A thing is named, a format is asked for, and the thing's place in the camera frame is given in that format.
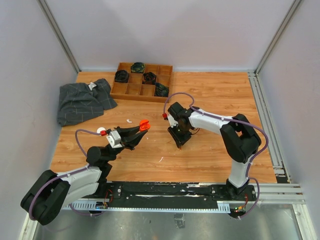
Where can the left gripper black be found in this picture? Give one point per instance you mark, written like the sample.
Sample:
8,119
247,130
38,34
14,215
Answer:
125,133

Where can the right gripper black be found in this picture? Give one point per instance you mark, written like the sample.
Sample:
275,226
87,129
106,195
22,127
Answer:
179,140

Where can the orange earbud charging case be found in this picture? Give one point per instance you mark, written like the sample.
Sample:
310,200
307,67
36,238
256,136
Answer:
144,125

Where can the white earbud charging case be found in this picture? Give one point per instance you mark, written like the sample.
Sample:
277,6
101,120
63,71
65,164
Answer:
100,129

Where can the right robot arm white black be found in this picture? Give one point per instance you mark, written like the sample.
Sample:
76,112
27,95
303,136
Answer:
239,137

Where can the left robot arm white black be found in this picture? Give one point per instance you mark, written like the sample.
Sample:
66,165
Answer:
52,191

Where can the dark blue rolled tie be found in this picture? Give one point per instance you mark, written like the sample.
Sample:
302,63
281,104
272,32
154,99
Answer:
161,90

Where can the wooden compartment tray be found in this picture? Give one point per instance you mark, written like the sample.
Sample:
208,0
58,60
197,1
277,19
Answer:
135,89

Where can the dark red rolled tie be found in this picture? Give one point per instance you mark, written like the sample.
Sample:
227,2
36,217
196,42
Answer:
149,78

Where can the dark rolled tie left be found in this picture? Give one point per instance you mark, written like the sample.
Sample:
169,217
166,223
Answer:
121,76

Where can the grey checked cloth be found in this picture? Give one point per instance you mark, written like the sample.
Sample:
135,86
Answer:
80,102

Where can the dark rolled tie top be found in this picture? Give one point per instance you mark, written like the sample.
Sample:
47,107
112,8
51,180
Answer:
138,67

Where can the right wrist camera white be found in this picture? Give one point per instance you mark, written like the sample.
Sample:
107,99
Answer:
173,123

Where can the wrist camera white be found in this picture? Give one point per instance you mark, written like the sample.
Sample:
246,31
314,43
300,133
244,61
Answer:
114,139
173,123

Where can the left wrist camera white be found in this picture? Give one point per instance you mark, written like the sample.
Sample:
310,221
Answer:
114,139

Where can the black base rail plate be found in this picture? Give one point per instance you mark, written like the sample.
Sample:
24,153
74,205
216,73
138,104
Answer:
177,194

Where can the white cable duct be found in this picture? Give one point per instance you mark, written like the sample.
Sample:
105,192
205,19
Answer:
198,207

